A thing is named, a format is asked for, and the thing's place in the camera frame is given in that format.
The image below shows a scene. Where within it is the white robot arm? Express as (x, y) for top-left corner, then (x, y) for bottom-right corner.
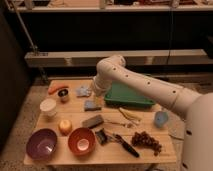
(92, 55), (213, 171)

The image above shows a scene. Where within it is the green plastic tray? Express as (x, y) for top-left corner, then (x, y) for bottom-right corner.
(104, 82), (155, 108)

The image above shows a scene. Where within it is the crumpled light blue cloth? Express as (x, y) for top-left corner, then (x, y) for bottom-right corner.
(76, 86), (92, 97)

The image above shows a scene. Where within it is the grey rectangular block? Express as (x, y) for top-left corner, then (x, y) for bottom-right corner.
(82, 115), (104, 129)

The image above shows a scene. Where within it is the yellow banana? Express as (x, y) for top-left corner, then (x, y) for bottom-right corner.
(119, 107), (141, 121)

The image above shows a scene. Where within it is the small metal cup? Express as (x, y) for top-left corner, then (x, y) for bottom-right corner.
(58, 89), (69, 103)

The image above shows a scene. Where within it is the wooden shelf beam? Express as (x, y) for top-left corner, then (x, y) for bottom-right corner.
(25, 49), (213, 68)

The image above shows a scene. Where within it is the small dark metal clip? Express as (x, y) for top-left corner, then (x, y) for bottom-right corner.
(95, 129), (108, 145)

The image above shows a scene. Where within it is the orange carrot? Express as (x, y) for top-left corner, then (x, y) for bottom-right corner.
(48, 84), (69, 95)

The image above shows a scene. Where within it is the orange-red bowl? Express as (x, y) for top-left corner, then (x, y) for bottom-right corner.
(68, 127), (96, 156)

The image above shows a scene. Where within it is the white cup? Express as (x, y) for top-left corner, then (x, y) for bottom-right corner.
(40, 98), (56, 117)

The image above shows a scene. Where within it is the light blue plastic cup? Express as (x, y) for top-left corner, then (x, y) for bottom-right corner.
(154, 111), (168, 128)

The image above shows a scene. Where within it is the bunch of dark grapes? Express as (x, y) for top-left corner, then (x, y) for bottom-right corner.
(131, 131), (162, 156)

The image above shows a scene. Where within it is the purple bowl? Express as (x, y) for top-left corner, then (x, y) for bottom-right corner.
(26, 128), (57, 160)

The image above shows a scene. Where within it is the black handled utensil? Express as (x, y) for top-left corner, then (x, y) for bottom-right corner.
(113, 134), (140, 158)

